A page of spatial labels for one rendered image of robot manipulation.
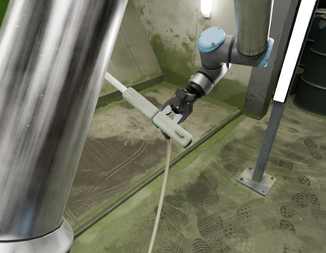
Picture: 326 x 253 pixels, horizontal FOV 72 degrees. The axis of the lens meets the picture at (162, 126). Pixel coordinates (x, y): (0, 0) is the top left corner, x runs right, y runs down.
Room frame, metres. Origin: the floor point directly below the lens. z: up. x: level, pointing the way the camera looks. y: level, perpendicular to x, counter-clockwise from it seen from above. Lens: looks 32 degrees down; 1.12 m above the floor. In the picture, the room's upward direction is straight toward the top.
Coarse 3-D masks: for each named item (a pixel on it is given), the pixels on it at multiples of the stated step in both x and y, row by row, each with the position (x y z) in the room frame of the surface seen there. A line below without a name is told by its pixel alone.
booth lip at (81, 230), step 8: (240, 112) 1.99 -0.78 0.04; (232, 120) 1.87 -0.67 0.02; (216, 128) 1.70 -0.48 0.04; (208, 136) 1.58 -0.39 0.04; (200, 144) 1.49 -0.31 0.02; (184, 152) 1.36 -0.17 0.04; (176, 160) 1.27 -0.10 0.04; (160, 168) 1.18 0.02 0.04; (168, 168) 1.20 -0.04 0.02; (152, 176) 1.10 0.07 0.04; (144, 184) 1.03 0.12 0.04; (128, 192) 0.96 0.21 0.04; (136, 192) 0.98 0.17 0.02; (120, 200) 0.90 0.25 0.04; (112, 208) 0.85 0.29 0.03; (96, 216) 0.79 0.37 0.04; (104, 216) 0.81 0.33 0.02; (88, 224) 0.74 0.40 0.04; (80, 232) 0.70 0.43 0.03
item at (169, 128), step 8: (112, 80) 0.83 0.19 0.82; (120, 88) 0.80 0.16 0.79; (128, 88) 0.78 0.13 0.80; (128, 96) 0.76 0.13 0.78; (136, 96) 0.75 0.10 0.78; (136, 104) 0.73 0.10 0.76; (144, 104) 0.73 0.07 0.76; (152, 104) 0.73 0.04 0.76; (144, 112) 0.71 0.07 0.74; (152, 112) 0.70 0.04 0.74; (160, 112) 0.70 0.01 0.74; (152, 120) 0.71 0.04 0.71; (160, 120) 0.67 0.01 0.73; (168, 120) 0.67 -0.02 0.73; (160, 128) 0.67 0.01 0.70; (168, 128) 0.65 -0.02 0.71; (176, 128) 0.65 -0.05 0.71; (168, 136) 0.76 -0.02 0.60; (176, 136) 0.63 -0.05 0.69; (184, 136) 0.62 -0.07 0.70; (184, 144) 0.60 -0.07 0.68
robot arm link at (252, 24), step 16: (240, 0) 0.54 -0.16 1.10; (256, 0) 0.52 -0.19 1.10; (272, 0) 0.55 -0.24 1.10; (240, 16) 0.58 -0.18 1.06; (256, 16) 0.56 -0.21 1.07; (240, 32) 0.63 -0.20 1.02; (256, 32) 0.60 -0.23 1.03; (240, 48) 0.69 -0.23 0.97; (256, 48) 0.66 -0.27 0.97; (240, 64) 0.75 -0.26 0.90; (256, 64) 0.71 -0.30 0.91
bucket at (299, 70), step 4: (280, 68) 2.73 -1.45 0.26; (300, 68) 2.67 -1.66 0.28; (296, 72) 2.69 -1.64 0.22; (300, 72) 2.64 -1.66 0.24; (296, 76) 2.49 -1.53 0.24; (296, 80) 2.50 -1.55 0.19; (292, 84) 2.50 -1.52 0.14; (296, 84) 2.51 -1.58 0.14; (292, 88) 2.51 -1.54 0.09; (292, 92) 2.52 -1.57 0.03
